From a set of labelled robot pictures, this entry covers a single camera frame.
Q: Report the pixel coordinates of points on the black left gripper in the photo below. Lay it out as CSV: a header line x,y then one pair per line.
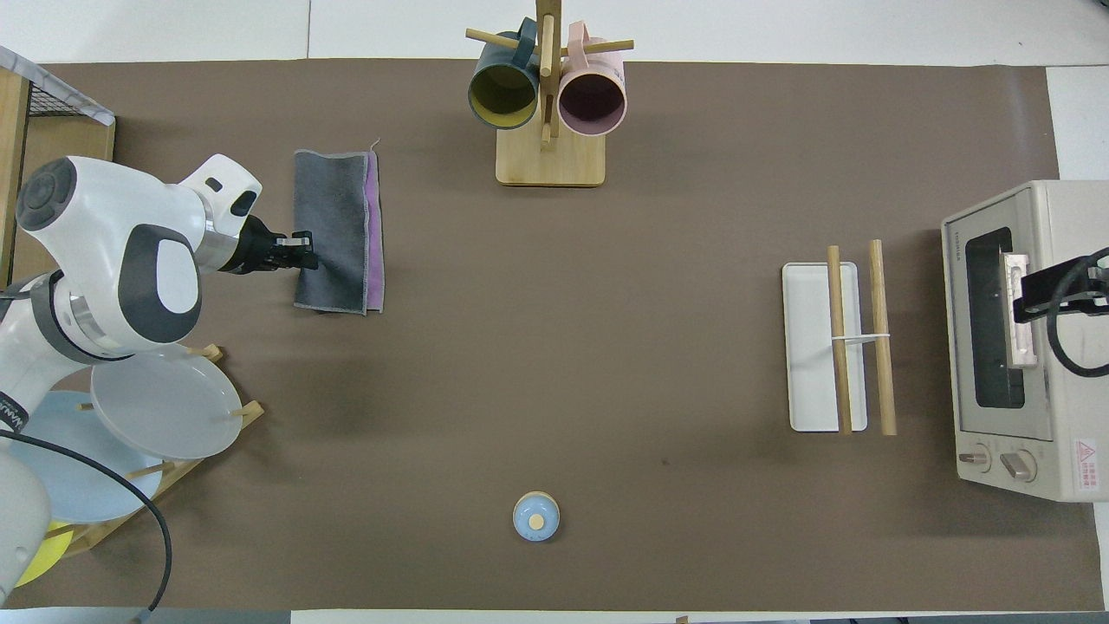
x,y
260,251

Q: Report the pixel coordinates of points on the wooden plate rack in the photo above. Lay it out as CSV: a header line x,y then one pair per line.
x,y
173,472

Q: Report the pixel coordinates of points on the light blue plate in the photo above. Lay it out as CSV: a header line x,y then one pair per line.
x,y
69,468

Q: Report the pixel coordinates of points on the pink mug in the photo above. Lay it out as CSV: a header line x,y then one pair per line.
x,y
606,65

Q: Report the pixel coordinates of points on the wooden mug tree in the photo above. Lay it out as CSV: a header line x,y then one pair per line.
x,y
550,160

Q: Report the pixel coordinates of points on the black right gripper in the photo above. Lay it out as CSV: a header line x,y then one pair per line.
x,y
1100,286

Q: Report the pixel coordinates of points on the cream toaster oven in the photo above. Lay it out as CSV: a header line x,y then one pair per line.
x,y
1066,407

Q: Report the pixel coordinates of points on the purple and grey towel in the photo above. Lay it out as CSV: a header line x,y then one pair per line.
x,y
333,225

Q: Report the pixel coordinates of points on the dark teal mug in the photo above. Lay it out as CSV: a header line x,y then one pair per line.
x,y
498,61

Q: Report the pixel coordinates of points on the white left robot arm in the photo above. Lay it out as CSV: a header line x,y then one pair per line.
x,y
104,234

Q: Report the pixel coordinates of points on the white towel rack wooden bars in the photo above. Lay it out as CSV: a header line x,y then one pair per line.
x,y
810,347

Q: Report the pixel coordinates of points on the brown table mat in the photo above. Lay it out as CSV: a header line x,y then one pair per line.
x,y
554,364

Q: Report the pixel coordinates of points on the grey plate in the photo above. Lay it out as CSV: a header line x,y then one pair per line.
x,y
165,407

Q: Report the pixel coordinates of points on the yellow plate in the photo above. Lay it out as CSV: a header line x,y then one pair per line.
x,y
48,555

